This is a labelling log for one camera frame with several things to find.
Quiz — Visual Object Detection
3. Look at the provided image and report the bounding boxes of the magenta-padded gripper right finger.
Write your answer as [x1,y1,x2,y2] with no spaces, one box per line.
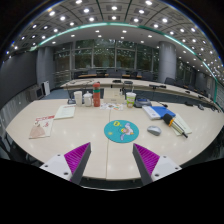
[132,143,183,187]

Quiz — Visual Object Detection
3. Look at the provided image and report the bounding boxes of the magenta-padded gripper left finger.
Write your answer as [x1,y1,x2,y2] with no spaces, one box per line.
[39,142,92,186]

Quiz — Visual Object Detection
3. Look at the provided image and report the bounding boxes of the silver computer mouse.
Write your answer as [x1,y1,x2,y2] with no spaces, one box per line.
[146,125,163,137]

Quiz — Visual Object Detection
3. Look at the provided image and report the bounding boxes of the round teal cartoon mouse pad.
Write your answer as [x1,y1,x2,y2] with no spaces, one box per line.
[103,119,140,144]

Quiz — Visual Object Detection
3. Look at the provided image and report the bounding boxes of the black foam handheld microphone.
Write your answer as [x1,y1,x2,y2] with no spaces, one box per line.
[162,113,189,139]

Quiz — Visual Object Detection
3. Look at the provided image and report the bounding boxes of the red-printed leaflet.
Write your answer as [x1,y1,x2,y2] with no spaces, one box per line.
[28,114,56,140]

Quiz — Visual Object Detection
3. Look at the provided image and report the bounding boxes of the white lined paper booklet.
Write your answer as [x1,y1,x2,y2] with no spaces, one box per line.
[53,104,77,120]

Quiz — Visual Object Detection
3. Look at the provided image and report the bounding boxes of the blue and white book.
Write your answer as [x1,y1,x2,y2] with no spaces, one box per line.
[142,105,177,121]

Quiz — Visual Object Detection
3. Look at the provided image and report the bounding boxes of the dark conference microphone unit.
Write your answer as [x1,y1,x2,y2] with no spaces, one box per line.
[134,97,153,109]

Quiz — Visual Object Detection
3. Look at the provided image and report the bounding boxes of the tall white paper cup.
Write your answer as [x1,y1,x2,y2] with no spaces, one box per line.
[73,90,83,107]

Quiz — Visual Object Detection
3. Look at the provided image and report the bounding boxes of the white lidded mug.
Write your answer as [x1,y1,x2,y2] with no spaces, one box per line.
[82,91,93,108]

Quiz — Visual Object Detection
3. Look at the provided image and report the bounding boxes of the green-printed paper drink cup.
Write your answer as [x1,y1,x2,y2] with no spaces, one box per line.
[125,91,137,109]

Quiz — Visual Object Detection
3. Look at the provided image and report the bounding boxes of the colourful sticker sheet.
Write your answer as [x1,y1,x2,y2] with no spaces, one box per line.
[99,102,125,111]

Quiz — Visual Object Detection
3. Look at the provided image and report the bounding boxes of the red drink bottle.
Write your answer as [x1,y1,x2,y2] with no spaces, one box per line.
[92,82,102,108]

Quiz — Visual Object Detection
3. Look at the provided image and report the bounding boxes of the white cardboard box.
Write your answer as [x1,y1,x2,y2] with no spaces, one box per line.
[103,87,126,104]

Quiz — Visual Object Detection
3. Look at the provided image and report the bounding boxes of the grey monitor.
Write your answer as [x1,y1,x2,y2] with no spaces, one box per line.
[28,84,45,101]

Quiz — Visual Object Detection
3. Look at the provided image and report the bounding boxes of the dark office chairs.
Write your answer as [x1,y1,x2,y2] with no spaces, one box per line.
[73,68,214,98]

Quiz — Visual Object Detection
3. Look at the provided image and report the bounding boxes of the ceiling lights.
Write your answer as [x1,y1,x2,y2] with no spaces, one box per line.
[6,0,224,78]

